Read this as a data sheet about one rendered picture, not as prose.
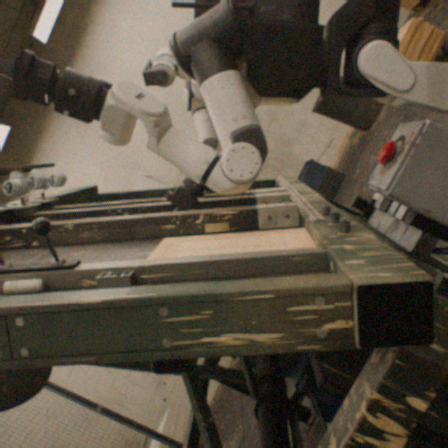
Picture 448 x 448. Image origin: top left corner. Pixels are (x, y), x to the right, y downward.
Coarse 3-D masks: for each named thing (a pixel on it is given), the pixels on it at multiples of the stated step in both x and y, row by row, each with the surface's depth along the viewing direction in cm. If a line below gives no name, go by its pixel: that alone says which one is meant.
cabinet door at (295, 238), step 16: (176, 240) 133; (192, 240) 132; (208, 240) 130; (224, 240) 129; (240, 240) 127; (256, 240) 125; (272, 240) 123; (288, 240) 120; (304, 240) 118; (160, 256) 115; (176, 256) 115
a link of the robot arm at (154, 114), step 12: (120, 84) 90; (132, 84) 92; (120, 96) 88; (132, 96) 89; (144, 96) 91; (132, 108) 89; (144, 108) 89; (156, 108) 90; (144, 120) 89; (156, 120) 89; (168, 120) 92; (156, 132) 90; (156, 144) 92
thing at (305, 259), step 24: (96, 264) 103; (120, 264) 101; (144, 264) 99; (168, 264) 98; (192, 264) 98; (216, 264) 98; (240, 264) 97; (264, 264) 97; (288, 264) 97; (312, 264) 97; (0, 288) 101; (48, 288) 101
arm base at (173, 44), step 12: (228, 0) 92; (228, 12) 90; (240, 12) 94; (228, 24) 91; (240, 24) 91; (240, 36) 92; (240, 48) 98; (252, 48) 96; (180, 60) 96; (240, 60) 98
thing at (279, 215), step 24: (120, 216) 154; (144, 216) 149; (168, 216) 148; (192, 216) 148; (216, 216) 148; (240, 216) 147; (264, 216) 147; (288, 216) 146; (0, 240) 153; (24, 240) 153; (72, 240) 152; (96, 240) 151
